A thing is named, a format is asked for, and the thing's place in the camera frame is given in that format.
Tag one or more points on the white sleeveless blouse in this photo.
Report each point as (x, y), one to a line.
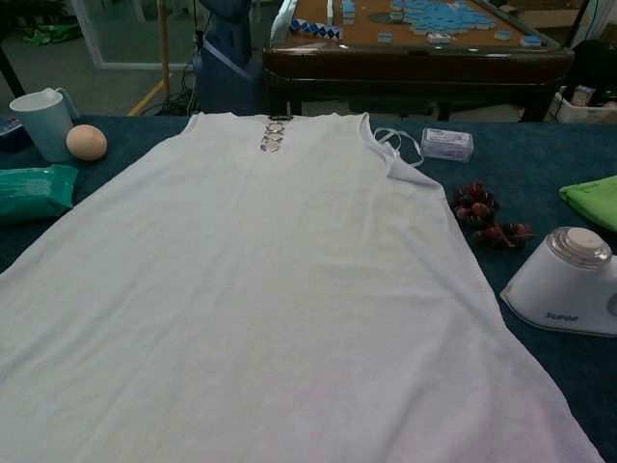
(265, 289)

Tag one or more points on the light blue plastic cup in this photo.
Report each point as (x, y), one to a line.
(43, 125)

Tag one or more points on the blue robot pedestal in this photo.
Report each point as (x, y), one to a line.
(226, 72)

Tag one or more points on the wooden pole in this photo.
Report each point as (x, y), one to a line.
(165, 48)

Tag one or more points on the white handheld garment steamer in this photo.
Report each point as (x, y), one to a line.
(540, 289)

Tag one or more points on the white storage box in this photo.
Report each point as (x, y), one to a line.
(578, 111)

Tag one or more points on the green bag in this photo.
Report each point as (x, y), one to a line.
(53, 33)

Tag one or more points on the dark blue table cover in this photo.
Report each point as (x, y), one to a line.
(530, 159)

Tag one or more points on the beige egg-shaped ball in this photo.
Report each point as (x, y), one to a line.
(87, 142)

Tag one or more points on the white framed glass partition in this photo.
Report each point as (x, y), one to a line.
(135, 62)

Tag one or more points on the green microfibre cloth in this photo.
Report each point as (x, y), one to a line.
(593, 200)

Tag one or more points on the clear purple plastic box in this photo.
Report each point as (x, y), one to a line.
(447, 144)

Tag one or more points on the blue white snake puzzle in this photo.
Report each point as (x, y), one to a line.
(313, 29)

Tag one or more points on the brown mahjong table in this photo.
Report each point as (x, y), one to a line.
(410, 62)

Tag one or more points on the green wet wipes pack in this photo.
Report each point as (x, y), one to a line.
(34, 193)

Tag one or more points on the blue mahjong tile pile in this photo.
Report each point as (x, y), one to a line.
(443, 14)

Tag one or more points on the dark blue tissue pack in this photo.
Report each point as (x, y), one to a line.
(9, 137)

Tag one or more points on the dark red grape bunch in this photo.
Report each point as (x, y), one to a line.
(477, 207)

